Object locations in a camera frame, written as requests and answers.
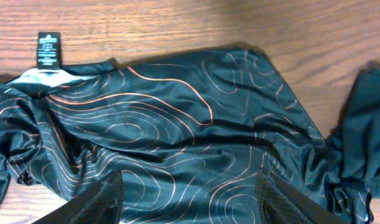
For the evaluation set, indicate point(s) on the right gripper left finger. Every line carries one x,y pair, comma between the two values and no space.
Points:
101,203

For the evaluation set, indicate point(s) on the dark garment at right edge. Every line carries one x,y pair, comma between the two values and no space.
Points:
354,151

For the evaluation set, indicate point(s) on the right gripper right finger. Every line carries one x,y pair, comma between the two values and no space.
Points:
280,203

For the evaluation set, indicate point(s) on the black jersey with orange lines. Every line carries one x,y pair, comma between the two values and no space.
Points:
189,133

